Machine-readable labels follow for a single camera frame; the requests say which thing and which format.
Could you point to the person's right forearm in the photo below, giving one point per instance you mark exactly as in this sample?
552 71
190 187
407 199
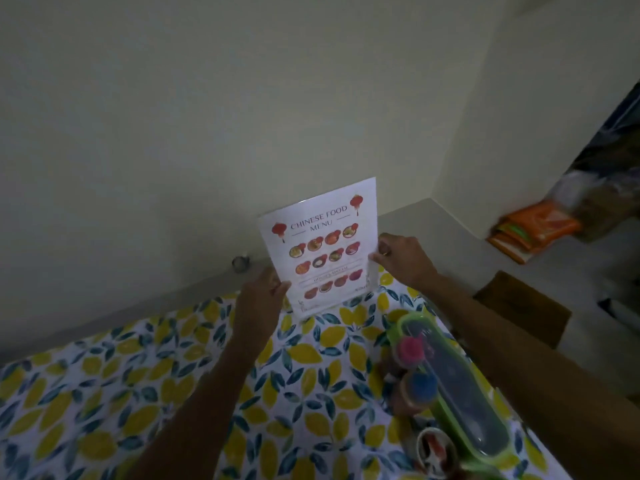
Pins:
530 374

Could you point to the clear plastic bag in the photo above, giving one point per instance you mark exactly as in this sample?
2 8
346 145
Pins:
572 192

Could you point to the white and red capped bottle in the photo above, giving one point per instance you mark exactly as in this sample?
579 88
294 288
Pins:
436 452

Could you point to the pink capped sauce bottle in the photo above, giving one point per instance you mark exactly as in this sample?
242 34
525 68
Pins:
410 350

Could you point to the menu card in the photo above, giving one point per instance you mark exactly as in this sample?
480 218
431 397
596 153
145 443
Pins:
322 244

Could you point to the brown mat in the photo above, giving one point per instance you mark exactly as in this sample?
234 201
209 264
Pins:
522 307

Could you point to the person's left hand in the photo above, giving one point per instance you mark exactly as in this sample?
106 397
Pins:
257 309

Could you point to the flat orange and green packet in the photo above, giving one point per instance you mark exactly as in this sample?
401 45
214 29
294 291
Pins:
507 244

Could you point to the person's left thumb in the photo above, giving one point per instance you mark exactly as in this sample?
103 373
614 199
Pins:
284 290

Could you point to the green container with clear lid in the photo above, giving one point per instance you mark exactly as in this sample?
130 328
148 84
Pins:
465 394

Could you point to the dark patterned hanging cloth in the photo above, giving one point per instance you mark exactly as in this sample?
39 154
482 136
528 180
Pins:
612 144

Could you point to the small metal fitting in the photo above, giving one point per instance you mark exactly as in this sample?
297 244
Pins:
241 263

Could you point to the blue capped sauce bottle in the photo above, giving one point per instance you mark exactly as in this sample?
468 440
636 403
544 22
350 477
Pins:
417 389

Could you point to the person's right hand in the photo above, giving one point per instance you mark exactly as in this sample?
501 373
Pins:
407 262

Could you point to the white and black object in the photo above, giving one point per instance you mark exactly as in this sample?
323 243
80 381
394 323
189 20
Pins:
622 307

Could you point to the person's right thumb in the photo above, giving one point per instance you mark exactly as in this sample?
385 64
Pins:
380 256

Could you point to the person's left forearm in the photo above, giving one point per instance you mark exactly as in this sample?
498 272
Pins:
200 414

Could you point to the lemon print tablecloth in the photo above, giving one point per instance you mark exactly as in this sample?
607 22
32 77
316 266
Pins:
125 384

